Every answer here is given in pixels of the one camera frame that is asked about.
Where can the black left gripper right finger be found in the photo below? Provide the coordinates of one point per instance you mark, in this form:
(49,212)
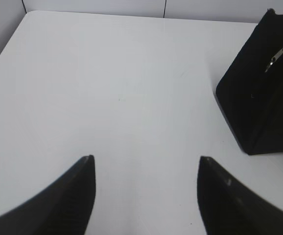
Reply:
(228,207)

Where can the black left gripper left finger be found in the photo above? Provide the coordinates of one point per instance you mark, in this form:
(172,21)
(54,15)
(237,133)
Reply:
(63,208)

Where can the silver zipper pull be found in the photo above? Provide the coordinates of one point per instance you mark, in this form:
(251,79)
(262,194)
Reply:
(274,59)

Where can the black tote bag tan handles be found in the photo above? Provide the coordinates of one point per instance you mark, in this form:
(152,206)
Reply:
(251,99)

